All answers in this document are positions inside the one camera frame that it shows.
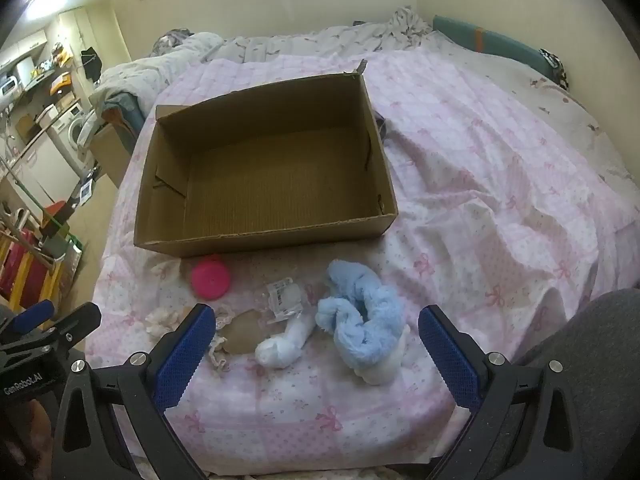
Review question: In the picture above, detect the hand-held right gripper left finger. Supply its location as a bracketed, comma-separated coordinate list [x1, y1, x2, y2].
[52, 304, 217, 480]

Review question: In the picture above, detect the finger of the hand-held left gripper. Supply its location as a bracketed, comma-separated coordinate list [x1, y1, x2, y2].
[9, 300, 55, 336]
[0, 302, 102, 361]

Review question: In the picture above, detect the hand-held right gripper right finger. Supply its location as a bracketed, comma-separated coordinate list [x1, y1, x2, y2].
[418, 304, 583, 480]

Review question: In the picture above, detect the light blue fluffy scrunchie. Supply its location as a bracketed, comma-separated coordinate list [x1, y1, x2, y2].
[316, 259, 407, 376]

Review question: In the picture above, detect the clear plastic packet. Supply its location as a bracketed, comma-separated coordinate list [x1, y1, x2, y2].
[259, 280, 308, 324]

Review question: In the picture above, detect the brown cardboard box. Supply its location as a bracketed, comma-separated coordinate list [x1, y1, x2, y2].
[133, 58, 399, 259]

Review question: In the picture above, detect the yellow wooden rack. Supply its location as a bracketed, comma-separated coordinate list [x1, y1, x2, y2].
[0, 230, 67, 312]

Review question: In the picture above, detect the red suitcase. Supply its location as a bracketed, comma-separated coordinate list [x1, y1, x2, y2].
[0, 240, 42, 307]

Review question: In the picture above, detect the beige round pad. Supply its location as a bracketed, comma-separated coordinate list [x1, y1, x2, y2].
[220, 310, 272, 354]

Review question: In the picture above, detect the person's grey trouser leg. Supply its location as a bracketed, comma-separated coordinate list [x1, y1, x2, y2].
[465, 287, 640, 480]

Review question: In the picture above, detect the pink bow-print blanket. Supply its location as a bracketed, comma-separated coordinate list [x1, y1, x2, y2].
[85, 50, 640, 477]

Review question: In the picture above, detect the brown box beside bed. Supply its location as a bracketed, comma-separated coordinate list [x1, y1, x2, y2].
[90, 122, 134, 189]

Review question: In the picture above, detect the white washing machine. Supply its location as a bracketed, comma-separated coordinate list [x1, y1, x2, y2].
[52, 105, 95, 162]

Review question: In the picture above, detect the black hanging bag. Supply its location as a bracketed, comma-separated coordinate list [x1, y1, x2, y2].
[80, 47, 104, 81]

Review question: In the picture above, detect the white printed bed sheet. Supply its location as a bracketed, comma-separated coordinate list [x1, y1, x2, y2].
[515, 55, 640, 241]

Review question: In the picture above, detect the black and white patterned cloth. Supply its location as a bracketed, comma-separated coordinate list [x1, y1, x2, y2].
[540, 49, 572, 92]

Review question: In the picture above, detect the grey floral duvet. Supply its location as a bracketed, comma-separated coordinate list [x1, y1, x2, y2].
[90, 7, 436, 111]

